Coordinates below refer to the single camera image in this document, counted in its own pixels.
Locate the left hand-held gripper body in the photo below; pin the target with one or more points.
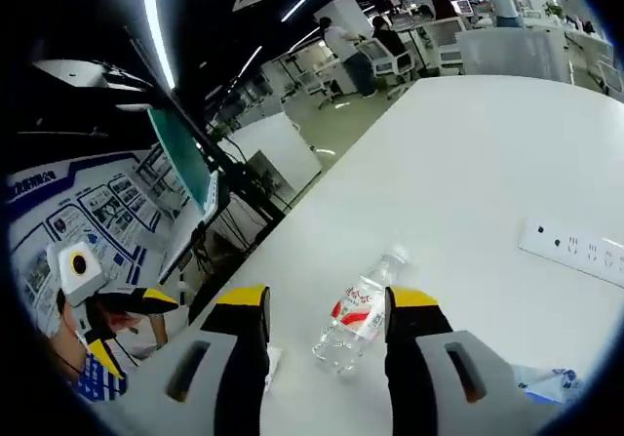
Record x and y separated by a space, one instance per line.
78 270

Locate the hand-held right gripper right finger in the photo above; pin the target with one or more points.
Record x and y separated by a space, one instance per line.
414 358

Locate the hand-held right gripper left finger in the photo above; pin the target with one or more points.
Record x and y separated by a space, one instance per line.
244 358

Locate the clear plastic bottle red label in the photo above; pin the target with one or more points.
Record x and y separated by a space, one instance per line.
356 316

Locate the wet wipes pack blue lid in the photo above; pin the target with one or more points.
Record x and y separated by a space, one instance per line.
551 382

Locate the computer monitor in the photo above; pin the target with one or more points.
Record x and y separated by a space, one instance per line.
183 158

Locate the white power strip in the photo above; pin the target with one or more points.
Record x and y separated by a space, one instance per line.
575 250

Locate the white partition panel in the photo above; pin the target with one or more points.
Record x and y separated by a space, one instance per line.
278 153

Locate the white office chair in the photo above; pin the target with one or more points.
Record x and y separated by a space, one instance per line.
390 65

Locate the potted plant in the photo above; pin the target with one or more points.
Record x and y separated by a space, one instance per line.
553 9

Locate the wall poster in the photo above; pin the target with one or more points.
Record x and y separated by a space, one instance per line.
73 221

